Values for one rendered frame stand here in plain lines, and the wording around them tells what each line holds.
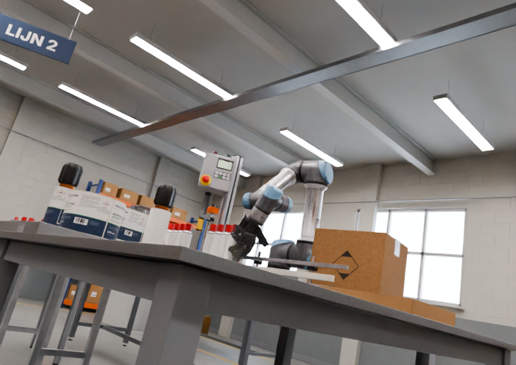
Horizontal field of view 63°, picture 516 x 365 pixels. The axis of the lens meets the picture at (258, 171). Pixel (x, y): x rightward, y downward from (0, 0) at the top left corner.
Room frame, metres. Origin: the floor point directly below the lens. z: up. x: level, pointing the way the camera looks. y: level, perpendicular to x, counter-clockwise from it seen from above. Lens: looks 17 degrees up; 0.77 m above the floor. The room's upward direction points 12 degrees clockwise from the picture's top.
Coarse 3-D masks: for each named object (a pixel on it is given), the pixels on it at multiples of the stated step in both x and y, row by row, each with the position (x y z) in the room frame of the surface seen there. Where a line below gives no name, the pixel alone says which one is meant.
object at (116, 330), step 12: (84, 288) 5.12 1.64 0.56; (84, 300) 5.14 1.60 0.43; (132, 312) 5.56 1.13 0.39; (72, 324) 5.14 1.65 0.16; (84, 324) 5.20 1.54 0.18; (132, 324) 5.57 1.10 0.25; (252, 324) 3.99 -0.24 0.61; (72, 336) 5.13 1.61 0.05; (120, 336) 5.00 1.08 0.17; (252, 336) 4.01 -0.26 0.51; (240, 360) 4.01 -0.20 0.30
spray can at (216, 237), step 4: (220, 224) 1.91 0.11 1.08; (220, 228) 1.91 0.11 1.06; (216, 232) 1.91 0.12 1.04; (220, 232) 1.91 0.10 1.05; (216, 236) 1.90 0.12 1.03; (220, 236) 1.90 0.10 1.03; (212, 240) 1.91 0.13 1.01; (216, 240) 1.90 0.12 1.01; (212, 244) 1.91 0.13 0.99; (216, 244) 1.90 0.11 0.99; (212, 248) 1.90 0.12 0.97; (216, 248) 1.90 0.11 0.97; (212, 252) 1.90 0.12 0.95; (216, 252) 1.90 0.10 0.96
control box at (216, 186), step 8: (208, 160) 2.12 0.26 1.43; (216, 160) 2.12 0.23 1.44; (232, 160) 2.13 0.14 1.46; (208, 168) 2.12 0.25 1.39; (216, 168) 2.12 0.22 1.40; (232, 168) 2.13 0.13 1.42; (200, 176) 2.12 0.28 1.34; (200, 184) 2.12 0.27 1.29; (208, 184) 2.12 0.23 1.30; (216, 184) 2.12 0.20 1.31; (224, 184) 2.13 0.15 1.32; (216, 192) 2.18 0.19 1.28; (224, 192) 2.14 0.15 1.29
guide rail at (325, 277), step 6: (270, 270) 1.59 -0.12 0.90; (276, 270) 1.57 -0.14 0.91; (282, 270) 1.55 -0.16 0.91; (288, 270) 1.53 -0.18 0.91; (294, 270) 1.51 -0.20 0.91; (294, 276) 1.50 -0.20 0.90; (300, 276) 1.48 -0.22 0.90; (306, 276) 1.46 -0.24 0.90; (312, 276) 1.45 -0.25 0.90; (318, 276) 1.43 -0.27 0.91; (324, 276) 1.41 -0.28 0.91; (330, 276) 1.39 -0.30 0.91
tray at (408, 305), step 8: (328, 288) 1.28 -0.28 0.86; (336, 288) 1.26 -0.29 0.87; (352, 296) 1.22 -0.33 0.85; (360, 296) 1.20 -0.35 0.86; (368, 296) 1.18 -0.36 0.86; (376, 296) 1.16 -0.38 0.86; (384, 296) 1.14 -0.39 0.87; (392, 296) 1.12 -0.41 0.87; (384, 304) 1.14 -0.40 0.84; (392, 304) 1.12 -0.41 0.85; (400, 304) 1.11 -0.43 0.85; (408, 304) 1.09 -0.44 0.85; (416, 304) 1.10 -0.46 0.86; (424, 304) 1.12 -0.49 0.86; (408, 312) 1.09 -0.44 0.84; (416, 312) 1.10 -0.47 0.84; (424, 312) 1.13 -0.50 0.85; (432, 312) 1.16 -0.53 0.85; (440, 312) 1.19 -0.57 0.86; (448, 312) 1.22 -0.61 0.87; (440, 320) 1.19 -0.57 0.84; (448, 320) 1.22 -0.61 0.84
